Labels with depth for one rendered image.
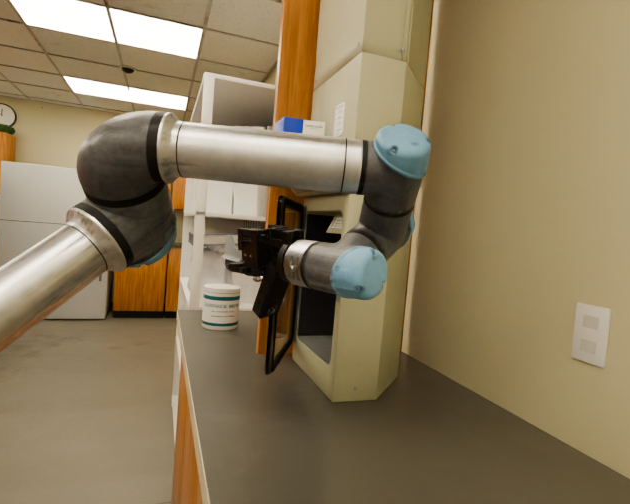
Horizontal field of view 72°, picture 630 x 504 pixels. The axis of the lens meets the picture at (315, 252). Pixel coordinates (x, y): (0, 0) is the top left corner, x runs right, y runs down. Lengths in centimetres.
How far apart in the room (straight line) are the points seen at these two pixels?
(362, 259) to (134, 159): 32
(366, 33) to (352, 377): 75
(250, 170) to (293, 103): 77
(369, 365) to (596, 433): 46
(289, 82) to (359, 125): 42
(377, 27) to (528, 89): 41
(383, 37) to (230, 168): 58
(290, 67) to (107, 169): 83
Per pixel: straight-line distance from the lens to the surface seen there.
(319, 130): 103
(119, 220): 68
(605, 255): 101
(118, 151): 62
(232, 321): 159
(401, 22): 110
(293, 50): 138
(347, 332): 98
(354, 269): 58
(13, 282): 66
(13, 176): 597
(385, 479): 78
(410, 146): 57
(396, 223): 64
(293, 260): 66
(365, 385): 104
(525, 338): 114
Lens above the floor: 132
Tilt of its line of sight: 3 degrees down
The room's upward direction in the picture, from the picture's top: 5 degrees clockwise
